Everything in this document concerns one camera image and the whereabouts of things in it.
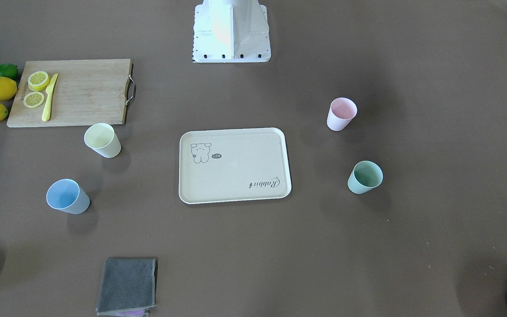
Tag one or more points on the pink cup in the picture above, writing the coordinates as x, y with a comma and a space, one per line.
341, 112

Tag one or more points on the beige rabbit tray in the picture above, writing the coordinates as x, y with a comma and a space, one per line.
233, 165

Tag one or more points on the green cup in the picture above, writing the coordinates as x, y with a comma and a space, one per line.
366, 175

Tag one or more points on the cream yellow cup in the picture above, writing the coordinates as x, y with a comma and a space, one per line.
102, 139

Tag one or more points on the grey folded cloth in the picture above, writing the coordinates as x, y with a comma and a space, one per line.
127, 287

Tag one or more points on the blue cup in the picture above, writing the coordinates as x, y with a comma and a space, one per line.
66, 195

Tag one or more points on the bamboo cutting board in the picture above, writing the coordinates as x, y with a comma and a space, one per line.
87, 92

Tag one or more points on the yellow plastic knife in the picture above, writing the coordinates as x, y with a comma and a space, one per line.
46, 114

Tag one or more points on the lemon half lower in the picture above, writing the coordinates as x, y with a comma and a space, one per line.
33, 99

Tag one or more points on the lemon half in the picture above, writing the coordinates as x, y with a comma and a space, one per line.
38, 81
33, 99

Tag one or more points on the lemon half upper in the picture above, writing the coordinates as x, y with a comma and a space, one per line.
38, 81

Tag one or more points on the whole yellow lemon upper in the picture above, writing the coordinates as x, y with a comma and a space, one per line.
8, 89

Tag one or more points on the green lime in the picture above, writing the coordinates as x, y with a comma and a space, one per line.
9, 70

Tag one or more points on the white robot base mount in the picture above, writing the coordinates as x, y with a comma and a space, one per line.
231, 31

